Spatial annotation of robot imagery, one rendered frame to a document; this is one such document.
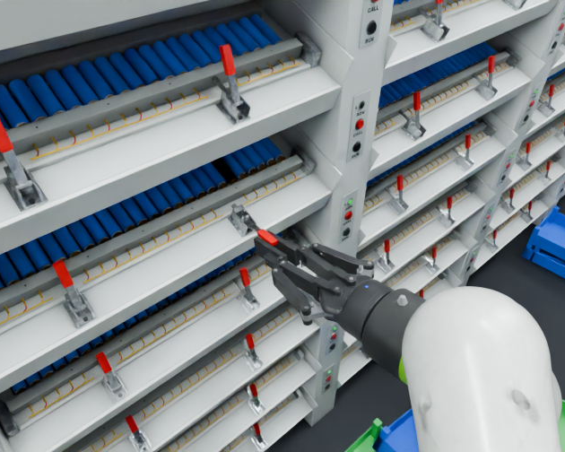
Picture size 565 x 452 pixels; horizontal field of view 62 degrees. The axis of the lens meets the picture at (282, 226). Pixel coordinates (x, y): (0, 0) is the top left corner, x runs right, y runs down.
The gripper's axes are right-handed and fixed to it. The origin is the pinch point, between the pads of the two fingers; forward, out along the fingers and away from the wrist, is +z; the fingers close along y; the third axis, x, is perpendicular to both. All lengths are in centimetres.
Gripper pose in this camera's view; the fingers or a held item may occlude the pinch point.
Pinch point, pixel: (276, 250)
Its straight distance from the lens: 70.0
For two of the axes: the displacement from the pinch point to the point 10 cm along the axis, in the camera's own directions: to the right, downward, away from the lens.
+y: 7.6, -4.3, 4.9
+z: -6.4, -3.7, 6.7
